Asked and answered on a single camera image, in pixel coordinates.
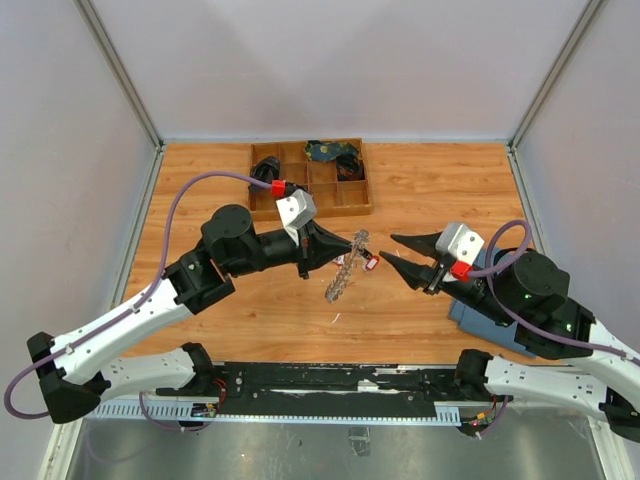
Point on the right aluminium frame post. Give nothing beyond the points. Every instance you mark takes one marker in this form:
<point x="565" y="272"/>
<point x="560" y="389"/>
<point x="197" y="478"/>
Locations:
<point x="585" y="20"/>

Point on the blue yellow patterned cloth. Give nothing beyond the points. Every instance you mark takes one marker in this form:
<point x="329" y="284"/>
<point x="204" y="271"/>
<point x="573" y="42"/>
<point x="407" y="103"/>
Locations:
<point x="328" y="151"/>

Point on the wooden compartment tray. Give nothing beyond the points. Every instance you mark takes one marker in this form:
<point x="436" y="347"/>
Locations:
<point x="333" y="198"/>

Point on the black rolled tie left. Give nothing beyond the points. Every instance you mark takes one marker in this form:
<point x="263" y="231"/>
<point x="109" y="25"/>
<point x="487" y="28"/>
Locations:
<point x="267" y="170"/>

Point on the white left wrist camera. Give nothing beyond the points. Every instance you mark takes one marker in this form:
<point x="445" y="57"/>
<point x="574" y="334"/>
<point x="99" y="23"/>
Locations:
<point x="295" y="211"/>

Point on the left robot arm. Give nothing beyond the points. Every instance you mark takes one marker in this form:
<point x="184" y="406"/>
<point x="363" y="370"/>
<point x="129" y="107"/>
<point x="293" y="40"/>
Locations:
<point x="82" y="369"/>

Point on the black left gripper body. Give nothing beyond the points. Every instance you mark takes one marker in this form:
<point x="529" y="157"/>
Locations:
<point x="305" y="255"/>

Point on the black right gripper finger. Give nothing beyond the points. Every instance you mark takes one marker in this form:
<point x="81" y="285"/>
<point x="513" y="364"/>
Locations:
<point x="414" y="275"/>
<point x="425" y="245"/>

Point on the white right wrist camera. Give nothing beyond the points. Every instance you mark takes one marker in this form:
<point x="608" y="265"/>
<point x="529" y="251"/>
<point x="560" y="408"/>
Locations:
<point x="460" y="241"/>

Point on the left aluminium frame post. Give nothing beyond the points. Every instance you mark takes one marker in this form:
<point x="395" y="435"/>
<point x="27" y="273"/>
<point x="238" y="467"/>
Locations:
<point x="105" y="44"/>

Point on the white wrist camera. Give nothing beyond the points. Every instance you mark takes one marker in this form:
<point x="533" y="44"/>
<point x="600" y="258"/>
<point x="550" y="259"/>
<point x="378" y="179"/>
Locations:
<point x="295" y="211"/>
<point x="460" y="241"/>

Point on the black mounting rail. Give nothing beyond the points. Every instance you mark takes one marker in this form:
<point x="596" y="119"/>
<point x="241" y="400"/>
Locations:
<point x="331" y="390"/>

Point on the aluminium frame post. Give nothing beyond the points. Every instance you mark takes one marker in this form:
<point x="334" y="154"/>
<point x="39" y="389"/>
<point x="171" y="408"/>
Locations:
<point x="105" y="44"/>
<point x="585" y="20"/>

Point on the blue folded cloth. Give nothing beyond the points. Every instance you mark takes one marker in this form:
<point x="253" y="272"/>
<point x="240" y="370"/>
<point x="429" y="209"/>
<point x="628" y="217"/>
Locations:
<point x="480" y="326"/>

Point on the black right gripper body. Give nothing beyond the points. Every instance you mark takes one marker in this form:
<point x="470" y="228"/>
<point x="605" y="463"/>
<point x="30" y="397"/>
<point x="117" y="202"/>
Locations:
<point x="469" y="290"/>

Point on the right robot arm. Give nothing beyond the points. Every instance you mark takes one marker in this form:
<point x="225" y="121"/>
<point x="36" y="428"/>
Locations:
<point x="523" y="289"/>

